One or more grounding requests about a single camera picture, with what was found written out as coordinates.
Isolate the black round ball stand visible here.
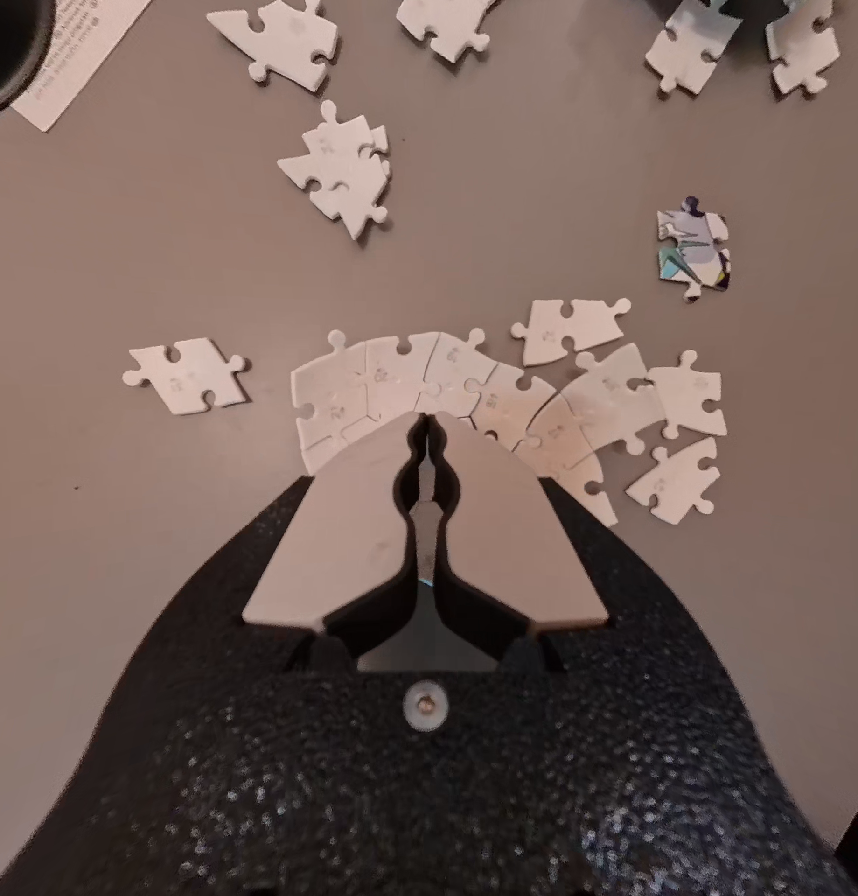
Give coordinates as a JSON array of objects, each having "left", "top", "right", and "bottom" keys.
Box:
[{"left": 0, "top": 0, "right": 57, "bottom": 119}]

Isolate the white instruction leaflet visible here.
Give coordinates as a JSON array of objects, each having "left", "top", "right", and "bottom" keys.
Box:
[{"left": 12, "top": 0, "right": 153, "bottom": 133}]

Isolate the colourful printed puzzle piece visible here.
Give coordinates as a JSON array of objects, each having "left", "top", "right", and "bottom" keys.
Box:
[{"left": 656, "top": 197, "right": 732, "bottom": 302}]

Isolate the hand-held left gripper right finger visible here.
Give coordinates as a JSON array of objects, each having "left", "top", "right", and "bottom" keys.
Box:
[{"left": 431, "top": 412, "right": 611, "bottom": 659}]

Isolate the scatter of white pieces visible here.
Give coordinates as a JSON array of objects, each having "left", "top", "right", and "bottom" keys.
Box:
[{"left": 123, "top": 0, "right": 841, "bottom": 527}]

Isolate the arc-shaped assembled puzzle section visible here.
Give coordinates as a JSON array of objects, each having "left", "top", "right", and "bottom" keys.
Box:
[{"left": 291, "top": 328, "right": 666, "bottom": 527}]

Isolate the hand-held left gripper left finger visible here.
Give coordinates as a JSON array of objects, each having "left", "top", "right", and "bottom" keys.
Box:
[{"left": 242, "top": 412, "right": 427, "bottom": 641}]

